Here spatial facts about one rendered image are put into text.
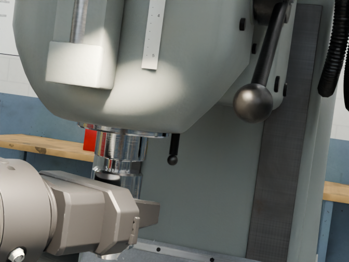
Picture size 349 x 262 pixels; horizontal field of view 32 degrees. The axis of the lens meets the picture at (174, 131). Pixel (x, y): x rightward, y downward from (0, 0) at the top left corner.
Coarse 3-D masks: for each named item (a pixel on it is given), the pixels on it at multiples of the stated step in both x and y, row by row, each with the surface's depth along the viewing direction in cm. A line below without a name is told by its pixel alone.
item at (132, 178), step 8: (96, 168) 55; (104, 168) 55; (96, 176) 54; (104, 176) 54; (112, 176) 54; (120, 176) 54; (128, 176) 54; (136, 176) 55; (120, 184) 54; (128, 184) 54; (136, 184) 55
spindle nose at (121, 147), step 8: (96, 136) 55; (104, 136) 54; (112, 136) 54; (120, 136) 53; (128, 136) 54; (136, 136) 54; (96, 144) 55; (104, 144) 54; (112, 144) 54; (120, 144) 53; (128, 144) 54; (136, 144) 54; (144, 144) 55; (96, 152) 55; (104, 152) 54; (112, 152) 54; (120, 152) 54; (128, 152) 54; (136, 152) 54; (144, 152) 55; (128, 160) 54; (136, 160) 54
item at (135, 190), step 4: (112, 184) 54; (116, 184) 54; (128, 188) 54; (132, 188) 54; (136, 188) 55; (140, 188) 55; (132, 192) 54; (136, 192) 55; (140, 192) 56; (132, 196) 54; (136, 196) 55; (128, 248) 55
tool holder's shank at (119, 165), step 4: (108, 160) 55; (112, 160) 55; (116, 160) 54; (120, 160) 54; (108, 164) 55; (112, 164) 55; (116, 164) 55; (120, 164) 55; (124, 164) 55; (128, 164) 55; (108, 168) 55; (112, 168) 55; (116, 168) 55; (120, 168) 55; (124, 168) 55; (128, 168) 55
